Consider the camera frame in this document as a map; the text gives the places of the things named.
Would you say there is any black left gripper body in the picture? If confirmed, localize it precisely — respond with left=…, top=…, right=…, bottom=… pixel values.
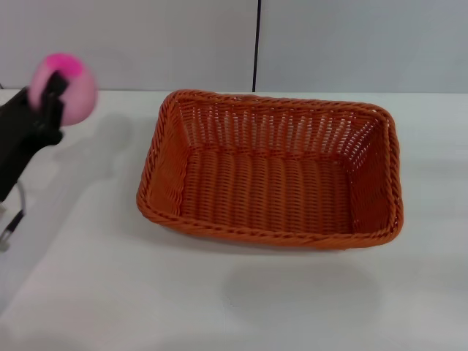
left=0, top=86, right=64, bottom=203

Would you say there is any pink peach toy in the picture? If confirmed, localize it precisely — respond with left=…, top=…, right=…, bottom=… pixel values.
left=29, top=53, right=99, bottom=127

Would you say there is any orange woven plastic basket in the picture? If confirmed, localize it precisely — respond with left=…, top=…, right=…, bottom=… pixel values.
left=137, top=88, right=405, bottom=252

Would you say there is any dark vertical wall strip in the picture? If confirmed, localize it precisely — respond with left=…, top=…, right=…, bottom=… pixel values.
left=252, top=0, right=263, bottom=93

